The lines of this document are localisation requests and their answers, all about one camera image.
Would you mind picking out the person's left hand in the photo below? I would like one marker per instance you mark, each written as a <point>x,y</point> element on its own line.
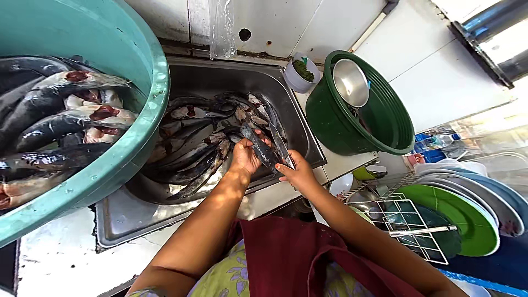
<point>245,159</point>

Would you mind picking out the person's left thumb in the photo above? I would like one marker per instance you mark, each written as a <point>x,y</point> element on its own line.
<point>244,142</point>

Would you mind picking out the blue plastic bottles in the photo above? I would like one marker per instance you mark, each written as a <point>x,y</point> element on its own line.
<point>433,144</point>

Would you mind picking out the person's right hand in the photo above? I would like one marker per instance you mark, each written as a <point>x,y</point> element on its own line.
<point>301,173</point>

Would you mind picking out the person's body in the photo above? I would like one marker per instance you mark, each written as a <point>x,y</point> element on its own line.
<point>280,260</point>

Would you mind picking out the knife with metal blade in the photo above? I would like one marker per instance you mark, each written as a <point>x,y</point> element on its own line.
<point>279,142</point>

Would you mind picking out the yellow-green plastic container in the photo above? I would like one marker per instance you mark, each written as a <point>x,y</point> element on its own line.
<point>363,174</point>

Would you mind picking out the person's right thumb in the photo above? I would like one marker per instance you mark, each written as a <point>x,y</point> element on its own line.
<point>284,169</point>

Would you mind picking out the metal sink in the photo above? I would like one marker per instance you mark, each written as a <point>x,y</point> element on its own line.
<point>297,123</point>

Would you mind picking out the large teal plastic tub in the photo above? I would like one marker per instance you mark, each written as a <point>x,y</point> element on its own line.
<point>136,136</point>

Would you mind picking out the small white bowl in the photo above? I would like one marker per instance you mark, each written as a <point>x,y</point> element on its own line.
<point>340,184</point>

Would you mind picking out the pink plastic cup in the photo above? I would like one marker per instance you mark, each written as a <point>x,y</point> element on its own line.
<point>415,159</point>

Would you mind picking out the dark green round dish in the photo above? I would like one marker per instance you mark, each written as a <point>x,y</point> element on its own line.
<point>437,237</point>

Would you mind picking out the white plastic container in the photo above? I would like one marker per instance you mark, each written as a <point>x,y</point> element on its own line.
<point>295,82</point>

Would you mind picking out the person's left forearm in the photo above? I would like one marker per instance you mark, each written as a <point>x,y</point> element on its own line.
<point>206,218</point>

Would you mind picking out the person's left fingers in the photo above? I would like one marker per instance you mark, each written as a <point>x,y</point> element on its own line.
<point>264,139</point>

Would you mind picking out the pile of gutted fish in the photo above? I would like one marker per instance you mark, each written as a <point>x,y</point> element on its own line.
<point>49,119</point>
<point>194,152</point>

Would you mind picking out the round metal bowl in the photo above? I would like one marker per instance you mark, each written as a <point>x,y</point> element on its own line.
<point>349,82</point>

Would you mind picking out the person's right forearm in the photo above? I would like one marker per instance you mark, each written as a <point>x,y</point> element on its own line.
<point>363,231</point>

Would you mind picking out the dark green plastic basin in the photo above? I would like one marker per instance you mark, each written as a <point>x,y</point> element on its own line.
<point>336,126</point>

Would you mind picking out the stack of plates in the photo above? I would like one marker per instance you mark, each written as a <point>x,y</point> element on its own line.
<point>458,206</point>

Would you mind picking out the person's right index finger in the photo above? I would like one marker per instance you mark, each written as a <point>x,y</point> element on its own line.
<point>295,155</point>

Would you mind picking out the green scrubbing pad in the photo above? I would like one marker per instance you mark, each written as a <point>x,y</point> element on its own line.
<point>303,71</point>

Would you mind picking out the wall pipe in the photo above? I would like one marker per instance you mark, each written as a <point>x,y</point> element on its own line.
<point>373,27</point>

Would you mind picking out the blue plastic surface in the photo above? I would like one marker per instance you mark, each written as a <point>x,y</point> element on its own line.
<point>495,266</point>

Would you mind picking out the single dark grey fish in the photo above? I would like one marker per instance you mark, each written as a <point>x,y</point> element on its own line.
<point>260,149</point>

